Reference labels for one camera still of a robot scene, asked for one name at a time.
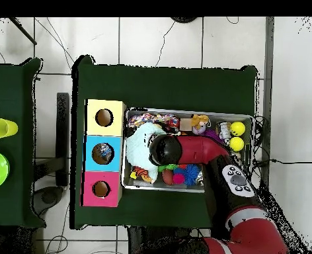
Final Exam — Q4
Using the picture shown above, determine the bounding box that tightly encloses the mint green muslin cloth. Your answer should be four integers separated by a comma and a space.
126, 122, 167, 184

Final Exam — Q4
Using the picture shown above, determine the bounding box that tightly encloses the crushed clear bottle blue label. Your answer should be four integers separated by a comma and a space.
96, 144, 113, 162

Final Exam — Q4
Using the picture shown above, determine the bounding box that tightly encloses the wooden box with three holes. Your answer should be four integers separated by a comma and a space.
79, 98, 128, 208

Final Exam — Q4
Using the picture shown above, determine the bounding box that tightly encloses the plain wooden block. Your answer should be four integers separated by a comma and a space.
179, 118, 193, 132

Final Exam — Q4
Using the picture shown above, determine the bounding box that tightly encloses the orange tiger plush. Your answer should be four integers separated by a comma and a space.
132, 165, 153, 183

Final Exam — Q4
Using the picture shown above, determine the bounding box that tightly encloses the brown toy football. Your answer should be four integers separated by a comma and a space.
161, 169, 175, 185

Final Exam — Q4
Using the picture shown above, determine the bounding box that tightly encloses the brown plush animal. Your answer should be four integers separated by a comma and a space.
190, 114, 210, 130

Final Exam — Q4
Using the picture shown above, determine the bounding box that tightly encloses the blue spiky ball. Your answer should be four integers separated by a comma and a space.
183, 163, 200, 186

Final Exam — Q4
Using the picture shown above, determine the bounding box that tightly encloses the dark green table cloth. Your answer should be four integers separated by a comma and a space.
0, 57, 46, 229
69, 54, 258, 230

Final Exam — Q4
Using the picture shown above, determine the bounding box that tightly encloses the purple spiky toy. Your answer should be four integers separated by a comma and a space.
203, 128, 224, 145

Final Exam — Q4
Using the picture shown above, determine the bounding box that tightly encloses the grey toy robot figure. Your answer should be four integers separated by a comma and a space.
219, 121, 232, 146

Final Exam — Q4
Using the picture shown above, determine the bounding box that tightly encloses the yellow ball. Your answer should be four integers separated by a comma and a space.
229, 120, 247, 136
229, 136, 245, 152

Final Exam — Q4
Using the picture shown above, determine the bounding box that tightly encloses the black upright panel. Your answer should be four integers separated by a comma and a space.
55, 91, 71, 187

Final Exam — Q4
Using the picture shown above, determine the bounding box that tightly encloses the dark grey floor base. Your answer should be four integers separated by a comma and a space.
30, 185, 65, 216

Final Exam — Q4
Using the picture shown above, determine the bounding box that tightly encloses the black round object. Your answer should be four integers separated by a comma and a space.
170, 17, 199, 24

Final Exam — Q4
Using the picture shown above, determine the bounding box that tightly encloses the lime yellow plastic cup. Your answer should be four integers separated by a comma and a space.
0, 118, 19, 139

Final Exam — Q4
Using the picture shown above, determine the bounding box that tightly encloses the black tripod leg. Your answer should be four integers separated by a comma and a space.
9, 17, 38, 45

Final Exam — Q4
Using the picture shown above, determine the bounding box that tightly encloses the silver wire mesh bin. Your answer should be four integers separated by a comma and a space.
120, 106, 255, 196

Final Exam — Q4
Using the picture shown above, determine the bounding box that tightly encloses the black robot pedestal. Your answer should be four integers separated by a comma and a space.
127, 226, 192, 254

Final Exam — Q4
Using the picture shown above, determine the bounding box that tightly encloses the black cable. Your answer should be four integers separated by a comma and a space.
252, 114, 312, 166

